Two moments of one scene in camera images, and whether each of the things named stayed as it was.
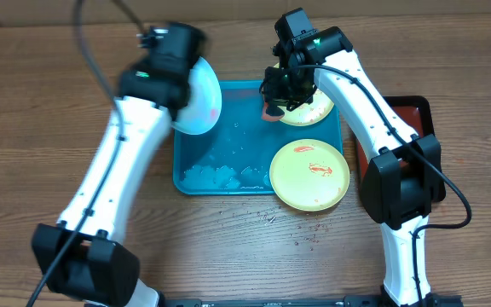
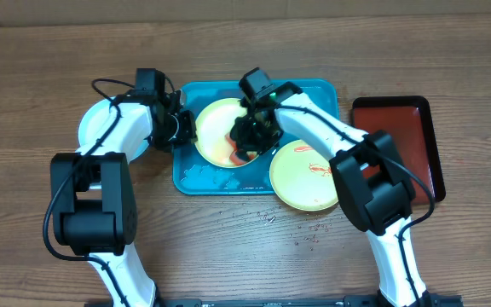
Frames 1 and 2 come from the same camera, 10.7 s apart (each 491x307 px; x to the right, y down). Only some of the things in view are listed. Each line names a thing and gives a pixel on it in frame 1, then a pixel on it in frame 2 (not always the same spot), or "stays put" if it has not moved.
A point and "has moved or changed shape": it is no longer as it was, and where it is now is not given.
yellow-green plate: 309,175 stays put
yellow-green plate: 310,112 has moved or changed shape
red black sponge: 272,112 has moved or changed shape
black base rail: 346,301 stays put
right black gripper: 286,95 to 248,137
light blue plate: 205,102 to 95,122
